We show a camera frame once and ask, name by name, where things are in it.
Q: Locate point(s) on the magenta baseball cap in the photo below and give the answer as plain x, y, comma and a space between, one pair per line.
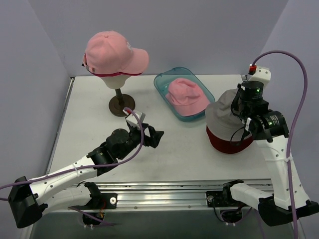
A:
113, 74

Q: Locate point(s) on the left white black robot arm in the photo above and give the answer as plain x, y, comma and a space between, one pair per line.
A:
30, 200

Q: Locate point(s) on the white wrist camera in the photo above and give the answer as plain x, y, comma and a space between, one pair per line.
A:
134, 118
260, 74

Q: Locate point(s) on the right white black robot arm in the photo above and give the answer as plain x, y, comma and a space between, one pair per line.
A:
269, 129

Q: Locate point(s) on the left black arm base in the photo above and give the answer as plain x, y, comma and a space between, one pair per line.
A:
93, 212

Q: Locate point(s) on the aluminium front rail frame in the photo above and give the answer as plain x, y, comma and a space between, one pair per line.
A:
161, 192

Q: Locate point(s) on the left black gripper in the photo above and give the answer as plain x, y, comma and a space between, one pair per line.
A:
147, 136

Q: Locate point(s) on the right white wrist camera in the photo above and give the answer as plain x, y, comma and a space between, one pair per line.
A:
260, 74

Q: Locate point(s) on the dark round mannequin stand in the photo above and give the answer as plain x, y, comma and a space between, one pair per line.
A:
119, 102

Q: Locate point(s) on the cream fabric mannequin head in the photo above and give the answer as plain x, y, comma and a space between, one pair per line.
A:
115, 82

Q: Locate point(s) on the grey bucket hat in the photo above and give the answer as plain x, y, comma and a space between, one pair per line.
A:
221, 122

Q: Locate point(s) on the dark red cap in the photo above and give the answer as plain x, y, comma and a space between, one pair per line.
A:
227, 147

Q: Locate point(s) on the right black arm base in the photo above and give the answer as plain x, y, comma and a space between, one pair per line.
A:
227, 211

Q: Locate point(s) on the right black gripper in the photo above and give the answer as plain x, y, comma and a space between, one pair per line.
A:
239, 119

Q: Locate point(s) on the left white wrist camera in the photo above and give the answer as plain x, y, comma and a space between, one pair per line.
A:
134, 118

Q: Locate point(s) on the light pink cap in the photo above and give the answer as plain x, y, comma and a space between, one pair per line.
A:
109, 52

